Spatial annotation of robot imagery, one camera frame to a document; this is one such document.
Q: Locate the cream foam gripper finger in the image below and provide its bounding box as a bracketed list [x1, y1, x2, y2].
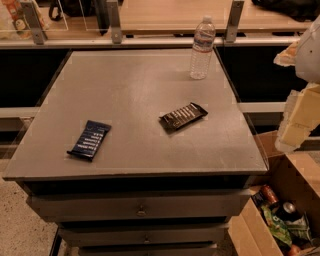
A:
[273, 41, 298, 67]
[275, 83, 320, 152]

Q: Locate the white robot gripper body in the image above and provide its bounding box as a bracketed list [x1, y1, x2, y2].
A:
[295, 15, 320, 83]

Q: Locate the clear plastic water bottle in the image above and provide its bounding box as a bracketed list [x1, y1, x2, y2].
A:
[190, 15, 216, 80]

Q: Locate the black bag on desk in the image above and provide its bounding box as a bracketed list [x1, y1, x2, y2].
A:
[251, 0, 320, 22]

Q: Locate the red soda can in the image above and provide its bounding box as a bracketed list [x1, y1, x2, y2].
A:
[260, 185, 279, 205]

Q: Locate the dark silver-top can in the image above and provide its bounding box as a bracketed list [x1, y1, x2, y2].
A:
[276, 202, 299, 221]

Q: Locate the brown cardboard box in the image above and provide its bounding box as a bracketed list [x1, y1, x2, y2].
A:
[228, 131, 320, 256]

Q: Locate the green snack bag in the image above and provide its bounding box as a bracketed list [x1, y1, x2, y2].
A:
[261, 205, 292, 248]

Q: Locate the black snack bar wrapper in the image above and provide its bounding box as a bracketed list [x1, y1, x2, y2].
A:
[160, 102, 208, 131]

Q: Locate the top grey drawer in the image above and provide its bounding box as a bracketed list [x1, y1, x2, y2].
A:
[27, 189, 250, 223]

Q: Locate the grey drawer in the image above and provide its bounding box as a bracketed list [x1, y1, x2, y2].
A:
[79, 244, 216, 256]
[27, 189, 250, 223]
[59, 223, 228, 247]

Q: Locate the red apple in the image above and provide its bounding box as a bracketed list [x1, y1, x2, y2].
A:
[287, 245, 301, 256]

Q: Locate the wooden desk top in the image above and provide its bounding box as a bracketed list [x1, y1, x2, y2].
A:
[120, 0, 311, 34]

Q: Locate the grey drawer cabinet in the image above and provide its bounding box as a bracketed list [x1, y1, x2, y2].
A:
[2, 48, 270, 256]

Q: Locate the blue snack bar wrapper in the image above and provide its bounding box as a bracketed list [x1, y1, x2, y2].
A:
[67, 120, 112, 162]

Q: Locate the black backpack behind glass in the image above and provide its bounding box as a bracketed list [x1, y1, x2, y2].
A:
[48, 0, 110, 35]

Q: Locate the bottom grey drawer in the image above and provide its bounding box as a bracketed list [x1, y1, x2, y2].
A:
[79, 244, 216, 256]

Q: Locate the middle grey drawer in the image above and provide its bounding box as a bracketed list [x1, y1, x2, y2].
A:
[59, 223, 228, 247]

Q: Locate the orange juice carton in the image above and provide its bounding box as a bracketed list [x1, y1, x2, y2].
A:
[0, 0, 31, 40]

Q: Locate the right metal bracket post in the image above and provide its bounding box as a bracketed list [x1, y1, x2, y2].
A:
[224, 0, 244, 43]

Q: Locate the metal bracket post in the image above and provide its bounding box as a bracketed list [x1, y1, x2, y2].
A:
[20, 0, 47, 45]
[224, 0, 244, 43]
[106, 0, 123, 44]

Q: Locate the middle metal bracket post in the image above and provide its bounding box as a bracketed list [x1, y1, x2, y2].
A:
[106, 0, 123, 44]

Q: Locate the left metal bracket post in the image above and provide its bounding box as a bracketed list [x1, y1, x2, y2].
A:
[20, 0, 47, 45]

